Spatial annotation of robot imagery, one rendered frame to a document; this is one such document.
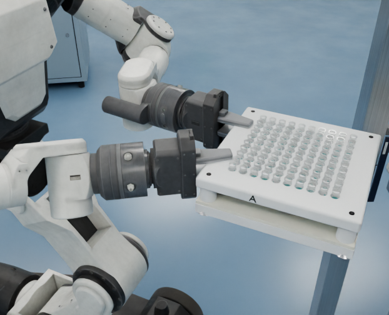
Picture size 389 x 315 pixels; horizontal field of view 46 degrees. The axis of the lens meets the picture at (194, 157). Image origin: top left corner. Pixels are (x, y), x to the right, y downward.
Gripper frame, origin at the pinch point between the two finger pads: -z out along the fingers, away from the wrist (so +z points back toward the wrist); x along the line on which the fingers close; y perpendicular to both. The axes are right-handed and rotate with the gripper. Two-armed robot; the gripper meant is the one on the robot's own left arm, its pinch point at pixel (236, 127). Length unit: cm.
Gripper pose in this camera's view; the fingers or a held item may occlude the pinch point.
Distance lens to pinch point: 83.9
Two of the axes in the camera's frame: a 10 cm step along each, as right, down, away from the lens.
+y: -5.3, 4.9, -6.9
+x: 0.2, 8.2, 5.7
